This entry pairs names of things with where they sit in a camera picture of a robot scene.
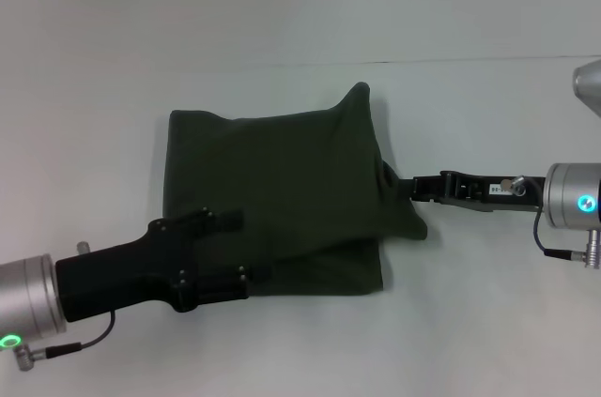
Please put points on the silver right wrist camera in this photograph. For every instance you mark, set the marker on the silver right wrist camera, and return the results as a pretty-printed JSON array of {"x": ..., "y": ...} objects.
[{"x": 589, "y": 85}]

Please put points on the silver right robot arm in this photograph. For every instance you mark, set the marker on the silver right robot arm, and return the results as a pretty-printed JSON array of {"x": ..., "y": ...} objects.
[{"x": 575, "y": 200}]

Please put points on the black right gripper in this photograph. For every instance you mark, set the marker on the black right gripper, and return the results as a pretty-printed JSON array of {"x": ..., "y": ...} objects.
[{"x": 493, "y": 193}]

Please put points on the dark green shirt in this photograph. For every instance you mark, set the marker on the dark green shirt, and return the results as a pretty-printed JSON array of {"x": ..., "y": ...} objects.
[{"x": 291, "y": 181}]

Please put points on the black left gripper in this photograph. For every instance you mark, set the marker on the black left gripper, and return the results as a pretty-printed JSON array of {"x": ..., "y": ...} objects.
[{"x": 127, "y": 270}]

